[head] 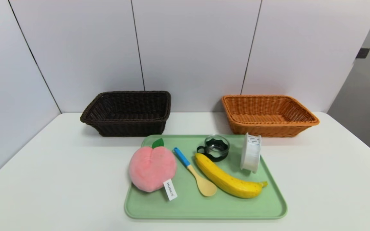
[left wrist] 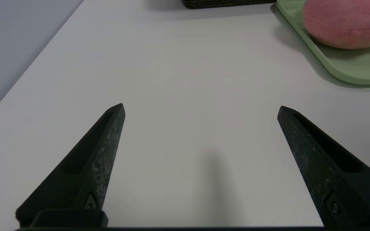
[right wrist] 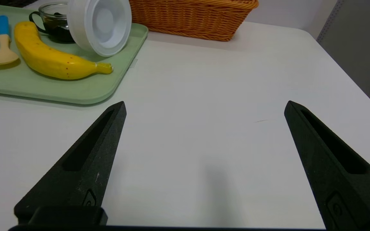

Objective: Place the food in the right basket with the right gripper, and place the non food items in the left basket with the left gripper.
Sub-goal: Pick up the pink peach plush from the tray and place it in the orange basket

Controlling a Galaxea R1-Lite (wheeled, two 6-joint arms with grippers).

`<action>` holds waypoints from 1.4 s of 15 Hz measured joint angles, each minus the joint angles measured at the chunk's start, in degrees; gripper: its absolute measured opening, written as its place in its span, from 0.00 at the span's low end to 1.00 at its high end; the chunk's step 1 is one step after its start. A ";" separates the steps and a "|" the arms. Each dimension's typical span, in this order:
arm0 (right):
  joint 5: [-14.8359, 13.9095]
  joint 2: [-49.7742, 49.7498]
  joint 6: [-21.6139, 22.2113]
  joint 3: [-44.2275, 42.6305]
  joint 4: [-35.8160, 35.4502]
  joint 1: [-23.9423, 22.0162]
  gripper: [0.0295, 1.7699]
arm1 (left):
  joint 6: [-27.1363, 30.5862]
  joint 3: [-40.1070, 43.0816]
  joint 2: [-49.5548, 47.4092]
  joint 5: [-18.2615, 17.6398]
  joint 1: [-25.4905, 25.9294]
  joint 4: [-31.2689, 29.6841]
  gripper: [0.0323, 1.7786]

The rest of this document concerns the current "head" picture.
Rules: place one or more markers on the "glass cup with black holder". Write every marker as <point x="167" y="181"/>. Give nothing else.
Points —
<point x="216" y="148"/>

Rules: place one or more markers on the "pink plush peach toy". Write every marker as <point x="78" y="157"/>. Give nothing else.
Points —
<point x="151" y="166"/>

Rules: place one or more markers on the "yellow banana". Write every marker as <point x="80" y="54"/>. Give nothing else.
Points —
<point x="223" y="179"/>

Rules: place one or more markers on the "white plastic tape spool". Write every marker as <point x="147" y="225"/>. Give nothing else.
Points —
<point x="251" y="154"/>

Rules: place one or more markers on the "dark brown wicker basket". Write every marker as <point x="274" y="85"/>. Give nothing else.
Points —
<point x="130" y="128"/>

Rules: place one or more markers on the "orange wicker basket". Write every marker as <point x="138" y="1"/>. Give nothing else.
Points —
<point x="268" y="130"/>

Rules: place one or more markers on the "light green plastic tray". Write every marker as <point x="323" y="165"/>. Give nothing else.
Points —
<point x="188" y="205"/>

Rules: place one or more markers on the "small black wall fixture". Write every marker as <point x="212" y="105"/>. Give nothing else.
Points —
<point x="363" y="53"/>

